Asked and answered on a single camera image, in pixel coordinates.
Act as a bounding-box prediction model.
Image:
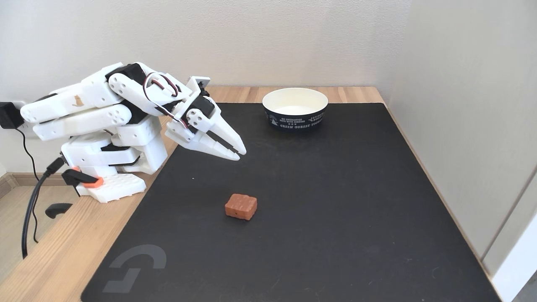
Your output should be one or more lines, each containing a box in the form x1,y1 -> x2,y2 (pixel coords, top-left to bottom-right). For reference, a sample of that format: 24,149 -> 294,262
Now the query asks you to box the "paper bowl with dark band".
262,87 -> 329,131

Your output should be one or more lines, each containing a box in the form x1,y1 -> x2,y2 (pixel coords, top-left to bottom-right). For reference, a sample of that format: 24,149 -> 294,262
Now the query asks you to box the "wooden baseboard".
0,172 -> 68,199

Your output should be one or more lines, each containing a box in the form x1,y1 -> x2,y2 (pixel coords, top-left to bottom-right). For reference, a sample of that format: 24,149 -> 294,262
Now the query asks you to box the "small camera on white mount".
187,76 -> 211,98

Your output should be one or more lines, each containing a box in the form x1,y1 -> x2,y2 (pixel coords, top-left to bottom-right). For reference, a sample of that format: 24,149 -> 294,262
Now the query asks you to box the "thin black cable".
15,127 -> 40,244

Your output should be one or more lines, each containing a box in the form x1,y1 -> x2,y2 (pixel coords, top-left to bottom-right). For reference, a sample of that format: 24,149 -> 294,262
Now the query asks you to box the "black and orange clamp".
45,167 -> 104,219

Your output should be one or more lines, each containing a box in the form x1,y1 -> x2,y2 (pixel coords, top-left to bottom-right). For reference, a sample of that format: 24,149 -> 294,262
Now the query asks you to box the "black power adapter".
0,102 -> 24,129

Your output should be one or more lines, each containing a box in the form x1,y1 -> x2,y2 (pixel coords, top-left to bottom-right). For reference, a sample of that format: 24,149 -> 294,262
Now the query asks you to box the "thick black cable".
21,158 -> 66,259

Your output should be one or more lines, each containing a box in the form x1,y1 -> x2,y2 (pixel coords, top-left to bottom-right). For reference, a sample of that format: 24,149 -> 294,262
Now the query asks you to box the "red white black servo cable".
143,72 -> 194,130

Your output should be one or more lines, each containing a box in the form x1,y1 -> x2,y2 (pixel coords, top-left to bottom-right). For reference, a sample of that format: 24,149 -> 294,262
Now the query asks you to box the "brown brick toy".
224,193 -> 258,221

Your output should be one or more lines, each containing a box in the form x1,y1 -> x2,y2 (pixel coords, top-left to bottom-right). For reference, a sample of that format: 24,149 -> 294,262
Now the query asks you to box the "black desk mat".
81,102 -> 502,302

